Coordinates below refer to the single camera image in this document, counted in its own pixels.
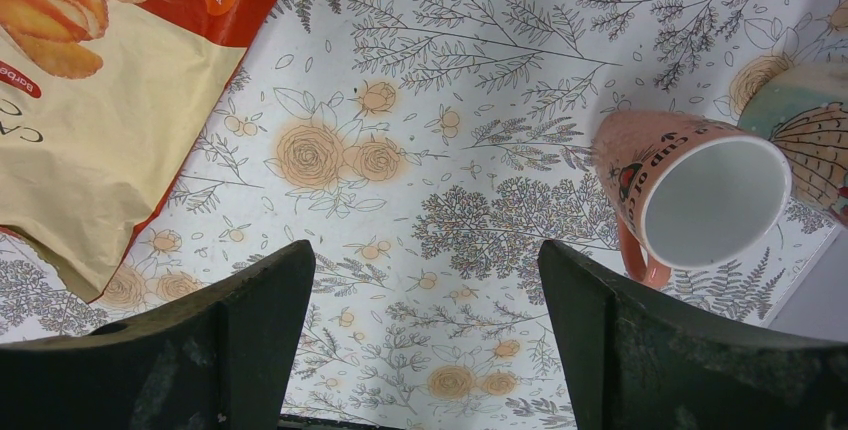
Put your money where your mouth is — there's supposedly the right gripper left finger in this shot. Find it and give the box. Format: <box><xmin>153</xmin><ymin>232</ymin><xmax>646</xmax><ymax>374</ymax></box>
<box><xmin>1</xmin><ymin>240</ymin><xmax>316</xmax><ymax>429</ymax></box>

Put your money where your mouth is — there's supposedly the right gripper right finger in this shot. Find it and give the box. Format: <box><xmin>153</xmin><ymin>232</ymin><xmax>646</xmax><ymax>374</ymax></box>
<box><xmin>538</xmin><ymin>240</ymin><xmax>847</xmax><ymax>429</ymax></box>

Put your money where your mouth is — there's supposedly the small pink mug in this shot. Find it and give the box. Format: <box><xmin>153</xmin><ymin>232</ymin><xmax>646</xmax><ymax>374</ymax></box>
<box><xmin>592</xmin><ymin>110</ymin><xmax>792</xmax><ymax>289</ymax></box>

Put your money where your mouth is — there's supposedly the cream floral mug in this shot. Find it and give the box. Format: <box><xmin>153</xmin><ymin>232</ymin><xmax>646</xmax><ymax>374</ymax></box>
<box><xmin>738</xmin><ymin>62</ymin><xmax>847</xmax><ymax>226</ymax></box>

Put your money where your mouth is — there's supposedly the cassava chips bag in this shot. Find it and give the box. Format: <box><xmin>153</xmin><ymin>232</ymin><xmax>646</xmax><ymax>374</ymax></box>
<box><xmin>1</xmin><ymin>0</ymin><xmax>277</xmax><ymax>302</ymax></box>

